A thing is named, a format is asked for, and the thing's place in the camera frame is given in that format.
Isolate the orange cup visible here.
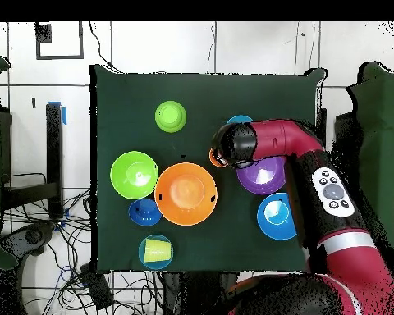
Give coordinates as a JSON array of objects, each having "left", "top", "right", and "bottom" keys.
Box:
[{"left": 208, "top": 147, "right": 229, "bottom": 169}]

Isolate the large orange bowl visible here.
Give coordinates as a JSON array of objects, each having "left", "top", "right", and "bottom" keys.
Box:
[{"left": 154, "top": 162, "right": 218, "bottom": 227}]

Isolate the small green bowl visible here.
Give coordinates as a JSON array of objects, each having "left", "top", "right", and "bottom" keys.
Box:
[{"left": 154, "top": 100, "right": 188, "bottom": 134}]

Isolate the small dark blue bowl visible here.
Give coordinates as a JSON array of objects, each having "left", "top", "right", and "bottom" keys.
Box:
[{"left": 128, "top": 197, "right": 163, "bottom": 227}]

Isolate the yellow cup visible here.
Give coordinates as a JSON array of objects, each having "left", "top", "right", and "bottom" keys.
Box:
[{"left": 144, "top": 238, "right": 172, "bottom": 263}]

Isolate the translucent blue ridged bowl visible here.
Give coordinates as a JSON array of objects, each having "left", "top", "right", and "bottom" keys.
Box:
[{"left": 138, "top": 234, "right": 175, "bottom": 271}]

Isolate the purple bowl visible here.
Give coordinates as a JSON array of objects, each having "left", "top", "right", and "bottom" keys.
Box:
[{"left": 236, "top": 156, "right": 287, "bottom": 196}]

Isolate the small light blue bowl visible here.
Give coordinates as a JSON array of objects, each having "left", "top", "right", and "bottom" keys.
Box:
[{"left": 226, "top": 114, "right": 254, "bottom": 125}]

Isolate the large green bowl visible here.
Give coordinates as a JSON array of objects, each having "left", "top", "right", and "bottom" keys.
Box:
[{"left": 110, "top": 150, "right": 159, "bottom": 200}]

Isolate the large blue bowl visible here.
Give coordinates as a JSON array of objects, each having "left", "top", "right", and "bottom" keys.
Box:
[{"left": 256, "top": 192, "right": 299, "bottom": 241}]

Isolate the dark green tablecloth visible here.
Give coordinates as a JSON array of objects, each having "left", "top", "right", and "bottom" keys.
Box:
[{"left": 89, "top": 63, "right": 326, "bottom": 273}]

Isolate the black metal stand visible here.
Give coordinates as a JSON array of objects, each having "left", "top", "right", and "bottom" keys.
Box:
[{"left": 1, "top": 103, "right": 64, "bottom": 219}]

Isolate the black power strip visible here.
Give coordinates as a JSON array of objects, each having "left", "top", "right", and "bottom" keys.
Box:
[{"left": 79, "top": 262, "right": 115, "bottom": 311}]

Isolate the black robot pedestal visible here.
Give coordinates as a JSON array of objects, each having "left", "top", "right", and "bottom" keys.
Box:
[{"left": 162, "top": 271, "right": 241, "bottom": 315}]

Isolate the black square floor frame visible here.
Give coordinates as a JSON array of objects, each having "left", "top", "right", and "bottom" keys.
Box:
[{"left": 35, "top": 21, "right": 85, "bottom": 61}]

